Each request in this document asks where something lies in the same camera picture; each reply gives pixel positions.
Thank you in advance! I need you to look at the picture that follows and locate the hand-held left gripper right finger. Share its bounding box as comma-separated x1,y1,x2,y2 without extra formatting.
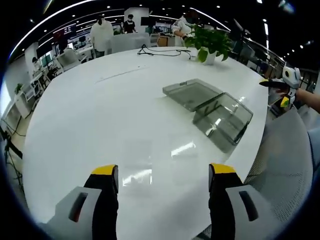
208,162,279,240

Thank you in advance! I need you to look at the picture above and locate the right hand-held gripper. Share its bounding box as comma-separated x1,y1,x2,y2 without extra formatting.
258,66,303,109

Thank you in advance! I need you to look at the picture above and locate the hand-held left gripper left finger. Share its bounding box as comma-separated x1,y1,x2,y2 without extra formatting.
37,164,120,240

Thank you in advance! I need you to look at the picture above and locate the grey clear plastic box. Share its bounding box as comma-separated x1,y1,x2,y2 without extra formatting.
162,78,254,154

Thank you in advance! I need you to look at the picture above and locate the person's right forearm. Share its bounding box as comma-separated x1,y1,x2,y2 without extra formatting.
294,88,320,114

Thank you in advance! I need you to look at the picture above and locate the grey mesh office chair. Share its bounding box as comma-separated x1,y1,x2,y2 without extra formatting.
243,107,316,223

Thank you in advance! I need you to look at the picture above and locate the green potted plant white pot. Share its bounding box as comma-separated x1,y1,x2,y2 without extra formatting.
184,24,234,66

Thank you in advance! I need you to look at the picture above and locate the person's body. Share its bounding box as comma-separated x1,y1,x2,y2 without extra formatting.
306,127,320,177

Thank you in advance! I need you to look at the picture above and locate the black tripod stand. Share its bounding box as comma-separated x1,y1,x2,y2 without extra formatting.
0,119,24,176

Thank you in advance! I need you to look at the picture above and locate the white office desk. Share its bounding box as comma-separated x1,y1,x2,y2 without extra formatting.
13,82,42,119

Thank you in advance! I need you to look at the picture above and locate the white office chair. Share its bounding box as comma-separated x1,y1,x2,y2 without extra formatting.
55,49,81,73

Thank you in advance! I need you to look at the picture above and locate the black cable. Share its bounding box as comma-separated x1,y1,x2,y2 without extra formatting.
136,44,193,60

